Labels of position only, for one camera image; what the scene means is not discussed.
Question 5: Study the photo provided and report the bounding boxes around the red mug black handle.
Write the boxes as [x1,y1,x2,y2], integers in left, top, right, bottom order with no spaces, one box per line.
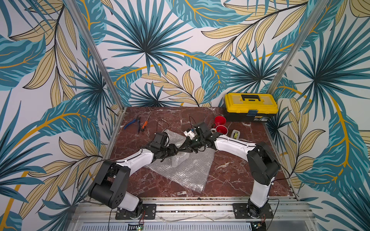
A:
[212,116,226,128]

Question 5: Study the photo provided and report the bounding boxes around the clear bubble wrap sheet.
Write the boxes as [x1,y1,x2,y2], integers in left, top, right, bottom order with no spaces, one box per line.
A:
[146,148,215,192]

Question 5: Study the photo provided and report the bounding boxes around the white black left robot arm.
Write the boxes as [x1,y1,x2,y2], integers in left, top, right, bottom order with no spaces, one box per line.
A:
[88,132,184,219]

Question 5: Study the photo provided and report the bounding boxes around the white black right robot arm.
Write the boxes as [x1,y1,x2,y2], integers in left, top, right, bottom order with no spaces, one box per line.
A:
[176,123,280,218]

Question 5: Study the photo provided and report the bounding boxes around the white mug red inside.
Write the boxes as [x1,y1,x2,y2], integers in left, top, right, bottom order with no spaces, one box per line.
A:
[211,125,228,135]

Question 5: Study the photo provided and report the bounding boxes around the yellow black plastic toolbox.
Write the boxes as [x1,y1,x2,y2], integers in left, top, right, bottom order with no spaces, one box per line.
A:
[224,93,278,122]

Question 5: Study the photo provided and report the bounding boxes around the orange handled screwdriver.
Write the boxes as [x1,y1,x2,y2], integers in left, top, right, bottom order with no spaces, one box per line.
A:
[140,114,151,132]

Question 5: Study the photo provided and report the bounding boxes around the blue handled pliers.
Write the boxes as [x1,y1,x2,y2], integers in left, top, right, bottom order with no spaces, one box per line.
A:
[123,116,141,130]

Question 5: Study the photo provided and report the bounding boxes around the aluminium front frame rail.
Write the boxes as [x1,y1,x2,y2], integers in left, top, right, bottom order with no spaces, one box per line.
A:
[67,197,319,231]

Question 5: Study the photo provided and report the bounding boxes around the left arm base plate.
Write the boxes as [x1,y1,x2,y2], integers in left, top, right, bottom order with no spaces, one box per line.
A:
[115,204,157,220]

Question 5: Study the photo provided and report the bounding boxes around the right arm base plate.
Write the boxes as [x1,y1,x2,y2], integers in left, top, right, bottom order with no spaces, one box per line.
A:
[232,203,274,219]

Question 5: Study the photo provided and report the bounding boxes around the right aluminium corner post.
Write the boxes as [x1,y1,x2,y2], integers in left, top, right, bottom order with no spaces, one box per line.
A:
[267,1,329,94]

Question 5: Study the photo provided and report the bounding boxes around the aluminium corner post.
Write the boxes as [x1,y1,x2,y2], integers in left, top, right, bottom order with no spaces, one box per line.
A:
[267,1,329,94]
[65,0,125,111]

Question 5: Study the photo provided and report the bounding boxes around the left aluminium corner post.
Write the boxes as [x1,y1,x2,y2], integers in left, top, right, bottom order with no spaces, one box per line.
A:
[65,0,125,111]

